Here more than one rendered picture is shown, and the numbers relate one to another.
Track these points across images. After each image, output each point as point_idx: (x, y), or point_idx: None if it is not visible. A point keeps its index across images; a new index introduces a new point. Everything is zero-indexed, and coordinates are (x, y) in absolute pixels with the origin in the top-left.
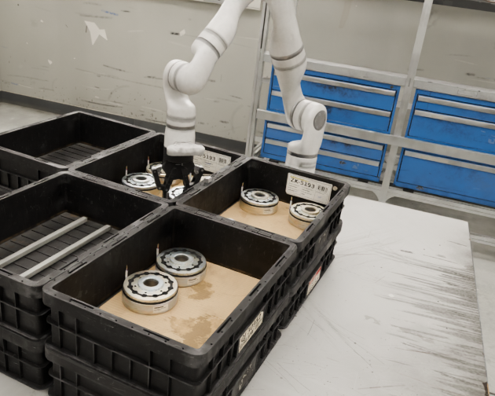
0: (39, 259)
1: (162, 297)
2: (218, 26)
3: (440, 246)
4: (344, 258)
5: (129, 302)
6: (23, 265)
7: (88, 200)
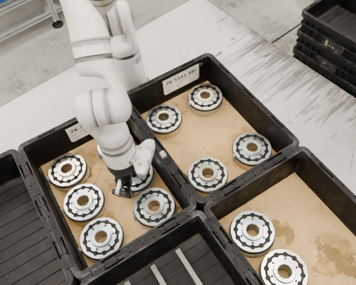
0: None
1: (305, 270)
2: (96, 28)
3: (221, 30)
4: None
5: None
6: None
7: (120, 272)
